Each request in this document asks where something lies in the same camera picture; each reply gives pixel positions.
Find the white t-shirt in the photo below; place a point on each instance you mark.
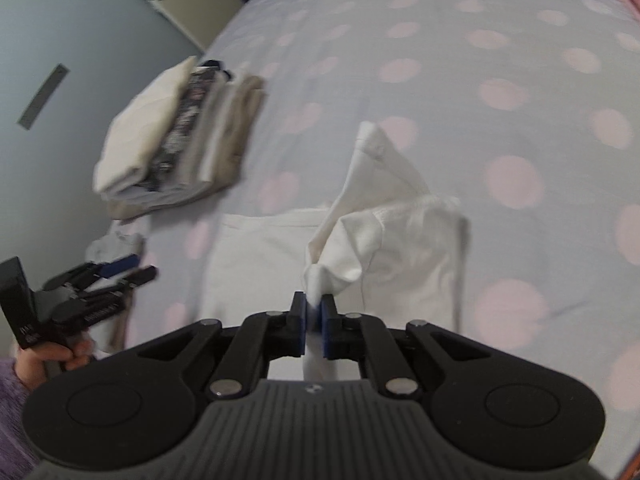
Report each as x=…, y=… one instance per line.
x=400, y=245

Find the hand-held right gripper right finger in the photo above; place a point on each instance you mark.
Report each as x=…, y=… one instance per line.
x=327, y=327

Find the person's left hand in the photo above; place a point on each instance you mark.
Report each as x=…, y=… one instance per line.
x=35, y=365

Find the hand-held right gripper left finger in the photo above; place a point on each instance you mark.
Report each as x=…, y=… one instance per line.
x=300, y=325

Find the cream door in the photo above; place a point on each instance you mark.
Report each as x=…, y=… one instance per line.
x=200, y=15

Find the dark floral garment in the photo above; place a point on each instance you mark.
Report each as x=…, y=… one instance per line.
x=185, y=120

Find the bed with polka dot sheet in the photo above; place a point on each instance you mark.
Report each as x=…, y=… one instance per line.
x=450, y=85

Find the white folded garment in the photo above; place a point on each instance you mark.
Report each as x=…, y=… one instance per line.
x=220, y=125

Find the stack of folded clothes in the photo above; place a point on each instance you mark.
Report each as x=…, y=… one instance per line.
x=245, y=120

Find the person's left forearm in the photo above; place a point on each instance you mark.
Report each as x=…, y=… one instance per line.
x=10, y=420

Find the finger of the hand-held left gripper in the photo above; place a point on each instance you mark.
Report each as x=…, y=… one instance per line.
x=140, y=275
x=117, y=265

